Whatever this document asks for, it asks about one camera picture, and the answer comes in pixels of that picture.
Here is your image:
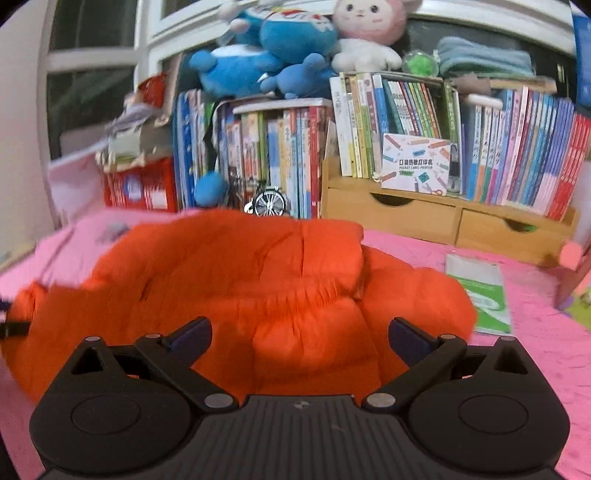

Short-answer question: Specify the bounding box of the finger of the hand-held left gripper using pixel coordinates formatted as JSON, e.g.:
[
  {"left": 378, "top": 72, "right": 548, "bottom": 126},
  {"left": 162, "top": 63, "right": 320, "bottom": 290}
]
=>
[{"left": 0, "top": 322, "right": 31, "bottom": 342}]

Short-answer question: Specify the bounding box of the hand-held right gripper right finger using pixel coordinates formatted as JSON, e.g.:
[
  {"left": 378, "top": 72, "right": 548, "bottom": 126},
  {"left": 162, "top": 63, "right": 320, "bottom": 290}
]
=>
[{"left": 361, "top": 318, "right": 540, "bottom": 414}]

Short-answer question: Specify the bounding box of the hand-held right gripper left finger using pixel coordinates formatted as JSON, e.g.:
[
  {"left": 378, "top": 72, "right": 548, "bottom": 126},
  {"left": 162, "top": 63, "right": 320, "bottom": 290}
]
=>
[{"left": 64, "top": 318, "right": 240, "bottom": 414}]

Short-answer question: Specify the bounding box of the orange puffer jacket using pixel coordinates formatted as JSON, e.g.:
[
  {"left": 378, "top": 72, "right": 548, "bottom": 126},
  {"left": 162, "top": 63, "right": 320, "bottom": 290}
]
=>
[{"left": 0, "top": 208, "right": 478, "bottom": 407}]

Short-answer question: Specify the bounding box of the green notebook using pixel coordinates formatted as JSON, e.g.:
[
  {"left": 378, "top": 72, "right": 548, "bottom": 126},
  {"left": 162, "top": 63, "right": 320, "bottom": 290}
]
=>
[{"left": 444, "top": 253, "right": 513, "bottom": 335}]

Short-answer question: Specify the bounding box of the wooden drawer organizer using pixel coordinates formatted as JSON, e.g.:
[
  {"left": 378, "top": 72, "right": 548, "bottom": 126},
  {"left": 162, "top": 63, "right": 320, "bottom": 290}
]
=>
[{"left": 320, "top": 157, "right": 580, "bottom": 268}]

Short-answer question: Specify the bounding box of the blue plush ball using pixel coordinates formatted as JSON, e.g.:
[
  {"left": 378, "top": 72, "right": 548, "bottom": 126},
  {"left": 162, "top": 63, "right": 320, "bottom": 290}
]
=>
[{"left": 193, "top": 172, "right": 228, "bottom": 207}]

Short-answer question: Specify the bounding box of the miniature bicycle model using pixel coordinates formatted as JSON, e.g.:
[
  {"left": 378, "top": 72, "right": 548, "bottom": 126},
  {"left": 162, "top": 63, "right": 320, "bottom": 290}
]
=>
[{"left": 226, "top": 175, "right": 291, "bottom": 217}]

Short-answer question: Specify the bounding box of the large red plastic basket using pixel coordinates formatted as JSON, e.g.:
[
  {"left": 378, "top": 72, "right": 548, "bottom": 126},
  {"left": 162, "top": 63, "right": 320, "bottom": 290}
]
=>
[{"left": 102, "top": 157, "right": 178, "bottom": 213}]

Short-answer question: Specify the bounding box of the large white paper sheet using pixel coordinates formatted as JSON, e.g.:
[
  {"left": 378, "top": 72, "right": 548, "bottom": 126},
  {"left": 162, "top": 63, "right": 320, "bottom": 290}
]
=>
[{"left": 48, "top": 141, "right": 109, "bottom": 224}]

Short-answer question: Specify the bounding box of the white colourful printed box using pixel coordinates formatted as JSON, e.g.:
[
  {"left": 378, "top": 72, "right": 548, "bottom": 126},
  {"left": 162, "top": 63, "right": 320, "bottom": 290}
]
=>
[{"left": 381, "top": 133, "right": 462, "bottom": 195}]

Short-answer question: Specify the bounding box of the pink dollhouse model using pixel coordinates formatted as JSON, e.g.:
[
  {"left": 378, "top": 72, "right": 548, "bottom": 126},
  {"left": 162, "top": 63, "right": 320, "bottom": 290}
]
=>
[{"left": 554, "top": 161, "right": 591, "bottom": 330}]

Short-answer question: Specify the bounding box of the row of tall blue books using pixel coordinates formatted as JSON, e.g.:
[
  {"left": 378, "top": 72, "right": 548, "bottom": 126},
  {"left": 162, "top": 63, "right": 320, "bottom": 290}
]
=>
[{"left": 172, "top": 89, "right": 218, "bottom": 210}]

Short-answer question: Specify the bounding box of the stack of papers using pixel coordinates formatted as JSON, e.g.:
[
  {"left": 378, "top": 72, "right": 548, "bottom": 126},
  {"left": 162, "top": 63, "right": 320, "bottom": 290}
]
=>
[{"left": 97, "top": 104, "right": 174, "bottom": 174}]

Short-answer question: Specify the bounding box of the row of colourful picture books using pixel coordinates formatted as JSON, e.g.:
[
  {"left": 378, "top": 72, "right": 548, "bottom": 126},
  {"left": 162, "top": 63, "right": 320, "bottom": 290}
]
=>
[{"left": 213, "top": 98, "right": 335, "bottom": 220}]

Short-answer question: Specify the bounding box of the row of green white books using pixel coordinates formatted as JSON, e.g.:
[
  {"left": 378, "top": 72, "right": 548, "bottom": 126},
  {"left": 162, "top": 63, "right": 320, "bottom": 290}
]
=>
[{"left": 329, "top": 71, "right": 462, "bottom": 181}]

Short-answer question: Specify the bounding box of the row of blue red books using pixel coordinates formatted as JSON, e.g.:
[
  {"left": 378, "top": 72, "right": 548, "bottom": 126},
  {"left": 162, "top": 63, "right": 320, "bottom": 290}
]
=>
[{"left": 459, "top": 85, "right": 591, "bottom": 222}]

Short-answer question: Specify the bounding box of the dark leaning board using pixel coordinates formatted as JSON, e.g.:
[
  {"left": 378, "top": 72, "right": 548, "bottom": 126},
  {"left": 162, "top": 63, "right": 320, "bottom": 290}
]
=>
[{"left": 161, "top": 51, "right": 204, "bottom": 125}]

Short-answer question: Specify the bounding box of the large blue plush toy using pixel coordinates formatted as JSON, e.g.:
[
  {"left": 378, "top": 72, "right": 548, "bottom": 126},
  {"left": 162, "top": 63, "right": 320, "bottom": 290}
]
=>
[{"left": 189, "top": 46, "right": 278, "bottom": 99}]

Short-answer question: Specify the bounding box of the flat brown book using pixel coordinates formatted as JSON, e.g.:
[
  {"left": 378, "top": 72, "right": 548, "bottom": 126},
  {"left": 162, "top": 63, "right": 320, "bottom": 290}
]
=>
[{"left": 450, "top": 74, "right": 557, "bottom": 95}]

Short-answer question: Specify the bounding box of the green glitter ball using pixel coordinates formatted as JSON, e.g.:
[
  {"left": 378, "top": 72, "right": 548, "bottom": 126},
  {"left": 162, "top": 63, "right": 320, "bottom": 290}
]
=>
[{"left": 403, "top": 51, "right": 438, "bottom": 77}]

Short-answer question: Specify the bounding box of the small blue plush toy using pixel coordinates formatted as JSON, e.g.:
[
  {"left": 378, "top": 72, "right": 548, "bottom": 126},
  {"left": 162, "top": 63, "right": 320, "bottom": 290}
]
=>
[{"left": 260, "top": 53, "right": 338, "bottom": 100}]

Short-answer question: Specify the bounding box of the folded teal towel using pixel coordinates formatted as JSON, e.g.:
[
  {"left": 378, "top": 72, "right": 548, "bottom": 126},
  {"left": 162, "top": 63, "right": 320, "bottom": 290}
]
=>
[{"left": 436, "top": 36, "right": 536, "bottom": 79}]

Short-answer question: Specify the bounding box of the pink white plush toy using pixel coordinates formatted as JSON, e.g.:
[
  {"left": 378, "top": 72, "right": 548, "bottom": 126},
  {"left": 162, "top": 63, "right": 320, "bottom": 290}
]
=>
[{"left": 330, "top": 0, "right": 423, "bottom": 72}]

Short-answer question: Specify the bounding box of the blue cat plush toy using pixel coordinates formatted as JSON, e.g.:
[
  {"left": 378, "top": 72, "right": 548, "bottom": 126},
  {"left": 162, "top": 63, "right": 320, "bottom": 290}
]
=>
[{"left": 228, "top": 4, "right": 340, "bottom": 65}]

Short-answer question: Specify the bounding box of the blue cardboard box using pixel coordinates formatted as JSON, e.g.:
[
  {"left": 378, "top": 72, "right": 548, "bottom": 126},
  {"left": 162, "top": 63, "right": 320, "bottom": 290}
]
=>
[{"left": 570, "top": 0, "right": 591, "bottom": 107}]

